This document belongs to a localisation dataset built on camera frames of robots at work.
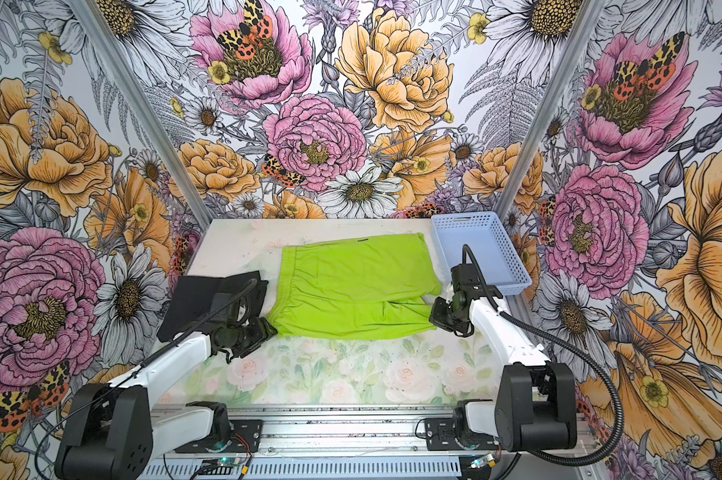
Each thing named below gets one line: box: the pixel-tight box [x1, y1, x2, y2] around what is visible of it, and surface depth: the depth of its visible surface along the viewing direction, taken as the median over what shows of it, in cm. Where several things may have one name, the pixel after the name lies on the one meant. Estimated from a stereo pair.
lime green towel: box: [268, 232, 442, 340], surface depth 101 cm
